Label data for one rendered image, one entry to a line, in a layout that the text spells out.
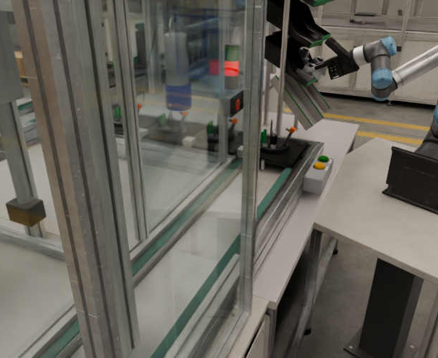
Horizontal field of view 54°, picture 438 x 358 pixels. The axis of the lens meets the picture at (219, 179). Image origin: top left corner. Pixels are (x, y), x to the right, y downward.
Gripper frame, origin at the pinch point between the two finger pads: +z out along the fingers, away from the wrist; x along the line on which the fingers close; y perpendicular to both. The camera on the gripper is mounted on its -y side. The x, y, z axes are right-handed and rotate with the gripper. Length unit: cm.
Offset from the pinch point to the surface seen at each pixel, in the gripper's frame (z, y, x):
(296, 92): 13.0, 9.4, 6.8
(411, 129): 38, 132, 298
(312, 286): 21, 93, -30
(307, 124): 6.5, 22.4, -7.1
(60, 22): -47, -27, -156
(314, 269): 17, 83, -30
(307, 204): -2, 42, -47
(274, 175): 11, 30, -42
